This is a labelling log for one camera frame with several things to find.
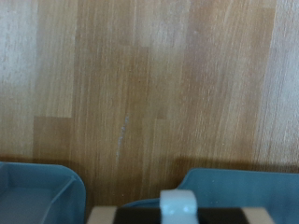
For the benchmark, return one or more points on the gray plastic drain tray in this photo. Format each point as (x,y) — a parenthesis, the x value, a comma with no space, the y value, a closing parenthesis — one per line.
(249,193)

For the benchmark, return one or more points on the gray plastic crate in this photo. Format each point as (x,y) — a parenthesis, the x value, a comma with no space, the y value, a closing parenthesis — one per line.
(37,193)

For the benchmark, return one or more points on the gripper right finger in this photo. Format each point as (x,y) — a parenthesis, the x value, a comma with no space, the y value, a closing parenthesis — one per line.
(224,216)

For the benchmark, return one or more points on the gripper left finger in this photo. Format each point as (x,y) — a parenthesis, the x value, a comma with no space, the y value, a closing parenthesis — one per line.
(137,216)

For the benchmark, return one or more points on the white mug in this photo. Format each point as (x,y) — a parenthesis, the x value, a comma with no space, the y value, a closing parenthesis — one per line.
(178,205)

